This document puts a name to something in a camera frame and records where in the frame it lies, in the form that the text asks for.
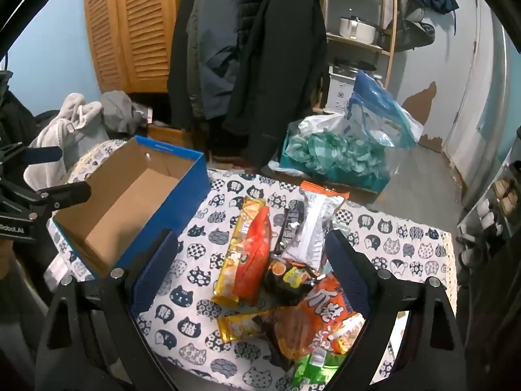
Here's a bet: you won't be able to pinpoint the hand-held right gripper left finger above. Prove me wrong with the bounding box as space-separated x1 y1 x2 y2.
35 229 179 391

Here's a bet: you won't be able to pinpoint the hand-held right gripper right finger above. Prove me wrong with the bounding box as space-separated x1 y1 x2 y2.
324 229 469 391

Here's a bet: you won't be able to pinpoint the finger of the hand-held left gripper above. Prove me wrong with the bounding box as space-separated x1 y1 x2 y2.
0 142 64 165
0 181 92 213

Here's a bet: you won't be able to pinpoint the white orange snack packet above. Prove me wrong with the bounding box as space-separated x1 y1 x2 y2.
281 180 351 272

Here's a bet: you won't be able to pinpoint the large orange noodle packet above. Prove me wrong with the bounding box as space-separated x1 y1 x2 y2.
271 275 365 366

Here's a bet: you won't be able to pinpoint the blue cardboard box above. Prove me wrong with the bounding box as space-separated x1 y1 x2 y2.
52 136 211 280

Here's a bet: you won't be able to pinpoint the long yellow snack packet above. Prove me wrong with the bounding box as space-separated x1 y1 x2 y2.
214 196 267 304

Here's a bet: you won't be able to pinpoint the small yellow snack packet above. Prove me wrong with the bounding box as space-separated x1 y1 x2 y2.
217 311 278 343

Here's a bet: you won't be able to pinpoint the green snack packet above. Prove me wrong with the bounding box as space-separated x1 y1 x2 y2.
291 350 347 391

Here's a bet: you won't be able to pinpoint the light grey fleece garment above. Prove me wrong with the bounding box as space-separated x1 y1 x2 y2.
23 92 107 190

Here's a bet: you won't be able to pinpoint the black orange snack packet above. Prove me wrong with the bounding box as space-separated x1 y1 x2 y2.
262 258 323 307

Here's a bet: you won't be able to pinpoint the cat print cloth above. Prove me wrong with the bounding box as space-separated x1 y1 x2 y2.
45 138 455 391

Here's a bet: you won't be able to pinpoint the black snack bar packet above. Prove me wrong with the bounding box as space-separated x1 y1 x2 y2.
274 208 304 255

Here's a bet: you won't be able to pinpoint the grey cloth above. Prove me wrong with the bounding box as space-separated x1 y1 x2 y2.
100 90 148 135

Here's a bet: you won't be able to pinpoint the red orange snack packet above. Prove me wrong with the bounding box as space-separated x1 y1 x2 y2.
232 206 273 306

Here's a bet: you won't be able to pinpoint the teal plastic bags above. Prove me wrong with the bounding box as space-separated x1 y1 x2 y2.
278 130 391 191

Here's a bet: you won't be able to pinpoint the small wooden box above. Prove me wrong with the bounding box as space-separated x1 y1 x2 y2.
147 124 193 150

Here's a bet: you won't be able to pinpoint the white plastic bag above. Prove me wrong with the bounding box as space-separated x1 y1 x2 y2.
296 113 347 140

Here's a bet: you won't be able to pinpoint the shoe rack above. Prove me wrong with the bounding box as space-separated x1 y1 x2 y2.
456 130 521 274

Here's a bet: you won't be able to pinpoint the blue plastic bag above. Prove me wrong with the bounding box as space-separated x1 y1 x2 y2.
346 71 424 148

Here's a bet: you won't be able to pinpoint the white appliance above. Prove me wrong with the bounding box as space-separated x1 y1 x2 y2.
328 74 359 113

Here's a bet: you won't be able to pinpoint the dark grey jacket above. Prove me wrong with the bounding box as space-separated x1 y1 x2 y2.
167 0 242 129

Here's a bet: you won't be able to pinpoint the black jacket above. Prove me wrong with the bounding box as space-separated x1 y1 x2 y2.
224 0 329 168

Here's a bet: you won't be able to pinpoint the wooden shelf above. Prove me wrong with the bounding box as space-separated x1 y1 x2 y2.
321 0 398 111

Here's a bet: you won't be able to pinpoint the dark hanging bag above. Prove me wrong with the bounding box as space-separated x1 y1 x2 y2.
395 0 436 52

